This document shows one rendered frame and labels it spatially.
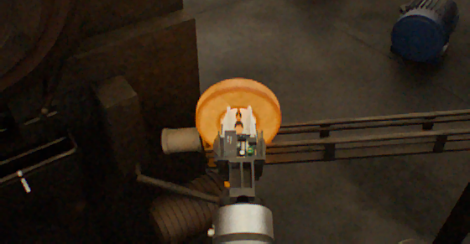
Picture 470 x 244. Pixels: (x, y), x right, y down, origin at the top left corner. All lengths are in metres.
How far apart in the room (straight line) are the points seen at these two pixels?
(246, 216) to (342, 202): 1.15
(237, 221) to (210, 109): 0.23
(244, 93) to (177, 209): 0.40
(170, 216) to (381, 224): 0.94
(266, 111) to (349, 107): 1.43
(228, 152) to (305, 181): 1.14
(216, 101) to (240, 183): 0.17
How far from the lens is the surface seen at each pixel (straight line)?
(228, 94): 0.70
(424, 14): 2.43
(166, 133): 0.93
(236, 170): 0.63
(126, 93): 0.88
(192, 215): 1.00
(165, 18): 0.99
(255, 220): 0.59
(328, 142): 0.91
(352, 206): 1.70
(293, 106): 2.09
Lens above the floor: 1.33
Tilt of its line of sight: 41 degrees down
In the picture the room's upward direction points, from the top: straight up
